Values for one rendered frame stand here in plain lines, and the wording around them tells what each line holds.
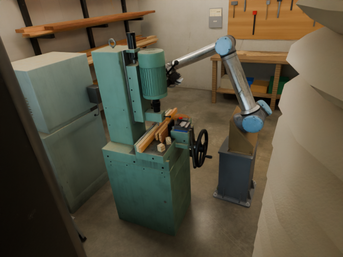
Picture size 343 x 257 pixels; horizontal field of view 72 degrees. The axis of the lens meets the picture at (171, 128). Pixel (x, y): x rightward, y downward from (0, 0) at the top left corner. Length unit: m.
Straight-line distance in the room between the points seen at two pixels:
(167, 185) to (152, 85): 0.75
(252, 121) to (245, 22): 3.05
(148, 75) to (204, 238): 1.43
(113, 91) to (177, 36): 3.57
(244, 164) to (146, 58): 1.26
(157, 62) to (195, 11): 3.47
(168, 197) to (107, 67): 1.06
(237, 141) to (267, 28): 2.86
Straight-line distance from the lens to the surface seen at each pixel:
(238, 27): 4.73
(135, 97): 1.72
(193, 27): 5.02
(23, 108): 0.19
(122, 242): 2.29
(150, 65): 1.56
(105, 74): 1.74
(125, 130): 1.86
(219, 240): 2.23
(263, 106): 2.01
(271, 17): 4.62
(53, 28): 3.34
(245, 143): 2.14
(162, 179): 1.80
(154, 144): 1.69
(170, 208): 1.99
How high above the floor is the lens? 1.81
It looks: 29 degrees down
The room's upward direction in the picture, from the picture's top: 4 degrees counter-clockwise
